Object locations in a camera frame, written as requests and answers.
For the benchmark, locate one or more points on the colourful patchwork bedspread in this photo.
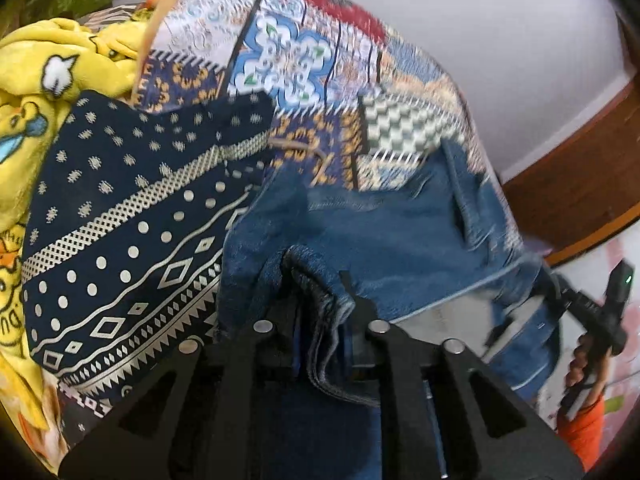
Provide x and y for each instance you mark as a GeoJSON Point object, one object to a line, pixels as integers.
{"type": "Point", "coordinates": [300, 60]}

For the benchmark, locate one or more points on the yellow cartoon blanket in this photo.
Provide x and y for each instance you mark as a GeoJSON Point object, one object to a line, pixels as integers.
{"type": "Point", "coordinates": [30, 110]}

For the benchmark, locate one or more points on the navy white-patterned cloth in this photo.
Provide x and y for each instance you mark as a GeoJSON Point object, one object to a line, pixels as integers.
{"type": "Point", "coordinates": [125, 220]}

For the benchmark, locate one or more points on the person's right forearm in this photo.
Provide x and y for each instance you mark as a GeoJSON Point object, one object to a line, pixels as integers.
{"type": "Point", "coordinates": [585, 430]}

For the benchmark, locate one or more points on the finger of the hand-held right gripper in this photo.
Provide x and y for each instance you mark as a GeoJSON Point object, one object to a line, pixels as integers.
{"type": "Point", "coordinates": [580, 302]}

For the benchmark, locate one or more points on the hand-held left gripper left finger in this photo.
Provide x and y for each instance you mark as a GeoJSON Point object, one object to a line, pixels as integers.
{"type": "Point", "coordinates": [280, 350]}

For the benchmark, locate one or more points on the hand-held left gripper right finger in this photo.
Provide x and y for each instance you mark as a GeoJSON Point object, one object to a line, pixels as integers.
{"type": "Point", "coordinates": [370, 345]}

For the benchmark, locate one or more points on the blue denim jacket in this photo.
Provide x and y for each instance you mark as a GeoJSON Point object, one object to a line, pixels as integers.
{"type": "Point", "coordinates": [390, 240]}

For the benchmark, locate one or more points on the person's right hand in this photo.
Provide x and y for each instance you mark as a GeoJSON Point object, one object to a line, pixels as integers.
{"type": "Point", "coordinates": [582, 360]}

